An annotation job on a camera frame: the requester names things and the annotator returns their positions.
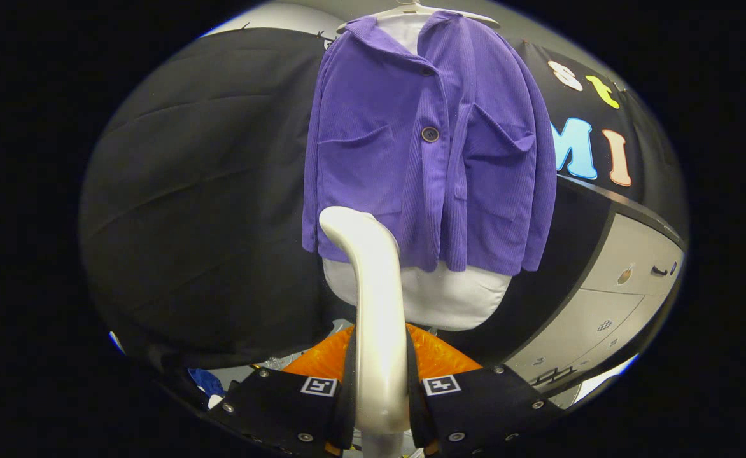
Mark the blue cloth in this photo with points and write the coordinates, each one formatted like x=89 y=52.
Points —
x=206 y=381

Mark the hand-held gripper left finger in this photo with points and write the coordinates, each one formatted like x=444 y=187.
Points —
x=284 y=407

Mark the grey cabinet with dark top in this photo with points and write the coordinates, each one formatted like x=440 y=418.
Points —
x=602 y=318

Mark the cream plastic clothes hanger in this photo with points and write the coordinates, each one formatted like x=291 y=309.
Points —
x=405 y=9

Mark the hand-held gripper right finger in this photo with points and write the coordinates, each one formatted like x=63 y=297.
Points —
x=475 y=407

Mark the white padded ironing board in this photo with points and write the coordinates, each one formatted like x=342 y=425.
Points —
x=449 y=299

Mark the white garment steamer head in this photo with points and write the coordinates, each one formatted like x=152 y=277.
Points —
x=379 y=318

